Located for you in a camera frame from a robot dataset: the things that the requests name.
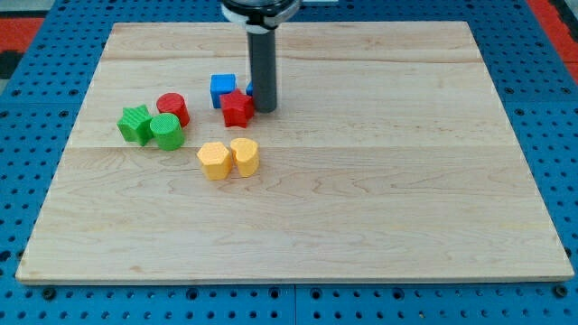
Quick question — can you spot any black white robot arm flange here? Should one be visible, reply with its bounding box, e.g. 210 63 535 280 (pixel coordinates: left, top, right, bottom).
220 0 302 34

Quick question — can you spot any light wooden board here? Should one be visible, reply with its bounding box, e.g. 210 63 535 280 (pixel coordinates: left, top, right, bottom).
16 22 574 285

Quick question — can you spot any yellow heart block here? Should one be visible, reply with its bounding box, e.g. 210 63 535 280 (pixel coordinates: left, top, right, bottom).
230 138 260 177

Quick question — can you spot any yellow hexagon block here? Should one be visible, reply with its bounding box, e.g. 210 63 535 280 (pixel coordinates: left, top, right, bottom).
197 142 232 181

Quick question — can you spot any red star block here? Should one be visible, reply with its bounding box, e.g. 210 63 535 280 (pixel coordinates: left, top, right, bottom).
219 88 255 128

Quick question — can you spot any small blue block behind rod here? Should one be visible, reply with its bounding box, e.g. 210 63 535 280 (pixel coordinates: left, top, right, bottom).
246 81 253 96

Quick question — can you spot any blue cube block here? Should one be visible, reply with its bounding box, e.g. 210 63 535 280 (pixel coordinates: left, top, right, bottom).
210 74 237 109

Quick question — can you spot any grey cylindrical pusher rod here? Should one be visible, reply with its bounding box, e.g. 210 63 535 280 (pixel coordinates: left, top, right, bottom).
247 31 277 113

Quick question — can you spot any green cylinder block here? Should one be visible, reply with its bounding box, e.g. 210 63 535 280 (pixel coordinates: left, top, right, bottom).
150 113 185 151

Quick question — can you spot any red cylinder block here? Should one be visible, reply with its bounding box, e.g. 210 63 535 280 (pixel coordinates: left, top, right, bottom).
156 92 191 127

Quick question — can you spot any green star block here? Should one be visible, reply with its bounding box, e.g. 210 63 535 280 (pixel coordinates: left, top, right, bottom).
117 105 154 146

